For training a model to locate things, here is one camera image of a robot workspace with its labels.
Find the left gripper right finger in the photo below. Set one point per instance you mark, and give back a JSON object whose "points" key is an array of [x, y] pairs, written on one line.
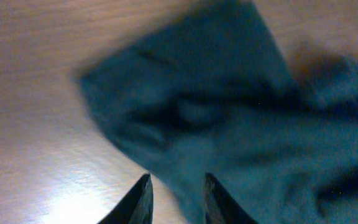
{"points": [[220, 207]]}

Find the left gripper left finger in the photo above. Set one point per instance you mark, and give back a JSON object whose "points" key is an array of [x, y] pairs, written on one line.
{"points": [[136, 207]]}

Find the black Nike t-shirt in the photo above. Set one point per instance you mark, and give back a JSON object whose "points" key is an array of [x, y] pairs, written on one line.
{"points": [[213, 94]]}

